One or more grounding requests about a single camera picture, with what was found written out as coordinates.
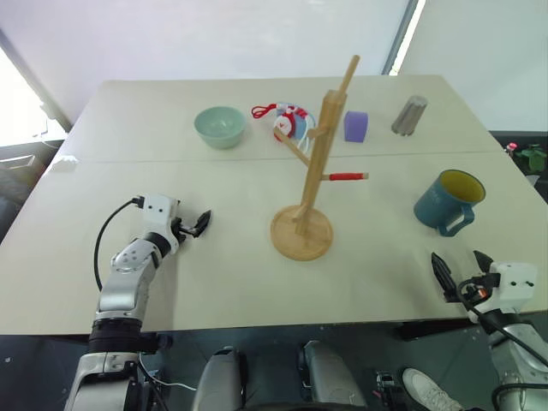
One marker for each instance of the wooden mug tree stand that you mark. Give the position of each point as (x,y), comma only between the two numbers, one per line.
(314,171)

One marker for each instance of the white shoe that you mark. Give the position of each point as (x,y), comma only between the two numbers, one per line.
(430,391)

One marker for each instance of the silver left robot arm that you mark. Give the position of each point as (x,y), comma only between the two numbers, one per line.
(122,291)

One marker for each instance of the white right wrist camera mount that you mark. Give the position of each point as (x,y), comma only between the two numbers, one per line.
(514,280)

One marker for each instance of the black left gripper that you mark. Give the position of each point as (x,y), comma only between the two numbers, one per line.
(180,231)

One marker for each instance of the silver ribbed tumbler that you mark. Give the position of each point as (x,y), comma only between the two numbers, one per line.
(410,114)

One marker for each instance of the purple block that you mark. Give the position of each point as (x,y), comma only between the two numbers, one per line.
(356,126)

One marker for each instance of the grey rounded robot leg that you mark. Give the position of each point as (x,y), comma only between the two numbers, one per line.
(331,377)
(220,381)

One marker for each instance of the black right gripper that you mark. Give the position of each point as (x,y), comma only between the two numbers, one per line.
(481,289)

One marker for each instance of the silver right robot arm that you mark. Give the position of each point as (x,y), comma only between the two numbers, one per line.
(516,342)

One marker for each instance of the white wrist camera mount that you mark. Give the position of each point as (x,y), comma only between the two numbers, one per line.
(159,210)
(514,280)

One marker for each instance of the green potted plant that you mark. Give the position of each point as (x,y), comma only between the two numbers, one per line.
(533,157)

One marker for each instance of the red tape mark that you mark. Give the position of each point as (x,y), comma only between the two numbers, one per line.
(347,176)

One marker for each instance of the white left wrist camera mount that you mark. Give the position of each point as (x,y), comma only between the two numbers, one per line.
(159,210)

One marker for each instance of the blue mug yellow inside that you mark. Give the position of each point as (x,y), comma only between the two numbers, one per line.
(445,201)

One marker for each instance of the pale green bowl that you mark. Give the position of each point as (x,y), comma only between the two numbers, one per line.
(219,126)

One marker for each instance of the dark window frame post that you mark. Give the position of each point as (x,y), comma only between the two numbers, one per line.
(400,38)

